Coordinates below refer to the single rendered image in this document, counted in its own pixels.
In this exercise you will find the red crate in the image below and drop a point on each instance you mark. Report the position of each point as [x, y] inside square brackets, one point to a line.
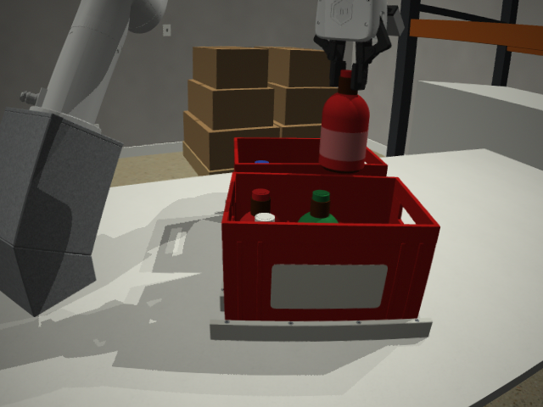
[290, 155]
[347, 271]

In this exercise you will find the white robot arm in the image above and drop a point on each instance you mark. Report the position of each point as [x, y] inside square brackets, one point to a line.
[91, 50]

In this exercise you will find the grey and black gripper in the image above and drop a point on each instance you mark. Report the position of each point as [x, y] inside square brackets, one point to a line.
[361, 21]

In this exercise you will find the green bottle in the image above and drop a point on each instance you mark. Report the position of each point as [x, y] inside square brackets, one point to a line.
[320, 206]

